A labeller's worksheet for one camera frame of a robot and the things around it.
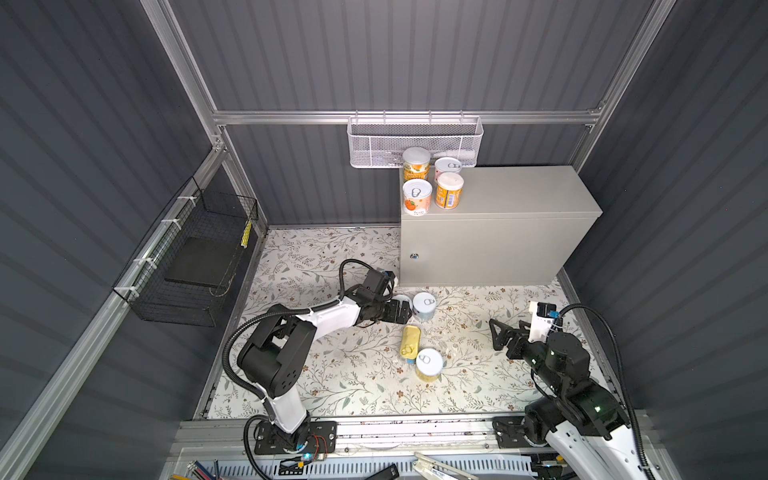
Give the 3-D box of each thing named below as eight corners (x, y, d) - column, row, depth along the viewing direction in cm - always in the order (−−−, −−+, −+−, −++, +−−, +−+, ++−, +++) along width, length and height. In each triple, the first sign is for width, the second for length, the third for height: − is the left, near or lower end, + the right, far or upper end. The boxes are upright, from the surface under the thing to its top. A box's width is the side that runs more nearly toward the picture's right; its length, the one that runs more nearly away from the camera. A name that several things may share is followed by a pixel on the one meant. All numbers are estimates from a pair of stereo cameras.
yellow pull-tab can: (416, 382, 84) (417, 375, 79) (414, 356, 89) (416, 348, 84) (442, 382, 84) (444, 375, 79) (439, 356, 89) (441, 348, 84)
